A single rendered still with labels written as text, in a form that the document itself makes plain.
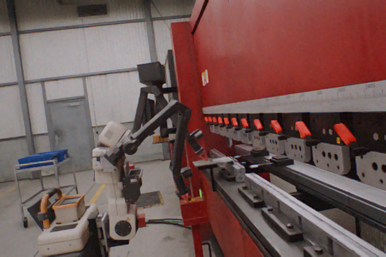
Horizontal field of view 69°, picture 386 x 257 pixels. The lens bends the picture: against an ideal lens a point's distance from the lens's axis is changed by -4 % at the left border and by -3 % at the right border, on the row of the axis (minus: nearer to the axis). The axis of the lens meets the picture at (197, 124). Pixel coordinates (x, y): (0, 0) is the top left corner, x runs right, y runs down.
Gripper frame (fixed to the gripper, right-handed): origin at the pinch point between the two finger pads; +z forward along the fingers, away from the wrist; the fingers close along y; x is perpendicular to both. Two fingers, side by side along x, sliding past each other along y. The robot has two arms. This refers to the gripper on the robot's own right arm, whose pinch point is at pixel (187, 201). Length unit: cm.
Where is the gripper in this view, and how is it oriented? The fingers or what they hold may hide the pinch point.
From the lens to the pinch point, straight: 195.7
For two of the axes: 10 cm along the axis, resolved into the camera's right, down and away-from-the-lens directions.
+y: 9.2, -3.7, 1.4
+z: 3.6, 9.3, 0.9
